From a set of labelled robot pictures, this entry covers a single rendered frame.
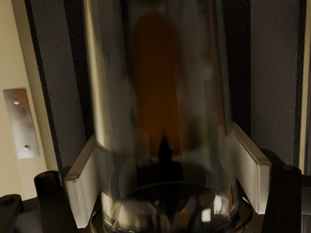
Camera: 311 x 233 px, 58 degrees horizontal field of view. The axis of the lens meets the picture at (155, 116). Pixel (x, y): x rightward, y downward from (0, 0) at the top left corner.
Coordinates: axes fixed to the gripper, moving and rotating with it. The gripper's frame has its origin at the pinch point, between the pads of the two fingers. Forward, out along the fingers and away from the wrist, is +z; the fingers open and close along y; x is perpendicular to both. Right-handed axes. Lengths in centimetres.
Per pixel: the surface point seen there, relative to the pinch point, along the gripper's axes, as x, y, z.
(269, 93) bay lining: 0.2, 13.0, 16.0
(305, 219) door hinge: -12.6, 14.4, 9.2
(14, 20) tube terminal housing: 10.5, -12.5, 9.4
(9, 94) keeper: 4.0, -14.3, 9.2
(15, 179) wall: -26, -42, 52
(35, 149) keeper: -1.8, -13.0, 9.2
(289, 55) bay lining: 5.0, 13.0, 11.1
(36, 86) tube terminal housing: 4.1, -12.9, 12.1
